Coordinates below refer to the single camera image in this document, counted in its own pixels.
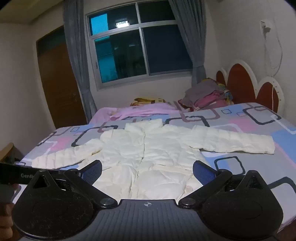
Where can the person's left hand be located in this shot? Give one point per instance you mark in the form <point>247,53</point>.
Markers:
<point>5,220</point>

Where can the grey curtain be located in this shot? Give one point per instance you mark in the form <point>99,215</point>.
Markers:
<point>194,34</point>
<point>78,69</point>

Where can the red and white headboard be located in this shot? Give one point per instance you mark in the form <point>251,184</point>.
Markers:
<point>240,85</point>

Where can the cartoon printed pillow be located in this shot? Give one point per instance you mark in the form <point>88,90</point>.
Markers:
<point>148,100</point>

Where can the pile of folded clothes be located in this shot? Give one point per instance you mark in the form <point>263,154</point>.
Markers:
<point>201,92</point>

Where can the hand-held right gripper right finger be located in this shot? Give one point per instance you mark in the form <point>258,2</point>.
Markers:
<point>203,172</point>

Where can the wall socket with charger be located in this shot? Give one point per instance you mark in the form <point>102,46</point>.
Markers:
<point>265,26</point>

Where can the pink blanket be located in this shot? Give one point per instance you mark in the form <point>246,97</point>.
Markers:
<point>143,110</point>

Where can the white puffer jacket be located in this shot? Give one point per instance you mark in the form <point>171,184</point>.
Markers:
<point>150,150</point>

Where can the bed with patterned sheet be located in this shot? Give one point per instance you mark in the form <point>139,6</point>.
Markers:
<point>231,166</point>

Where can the wooden cabinet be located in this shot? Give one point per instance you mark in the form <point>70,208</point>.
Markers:
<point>5,150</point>

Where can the brown wooden door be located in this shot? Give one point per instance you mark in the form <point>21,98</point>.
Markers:
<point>57,81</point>

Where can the sliding glass window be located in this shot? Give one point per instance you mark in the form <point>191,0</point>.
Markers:
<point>129,55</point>

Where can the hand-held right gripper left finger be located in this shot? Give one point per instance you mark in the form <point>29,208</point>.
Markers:
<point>91,172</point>

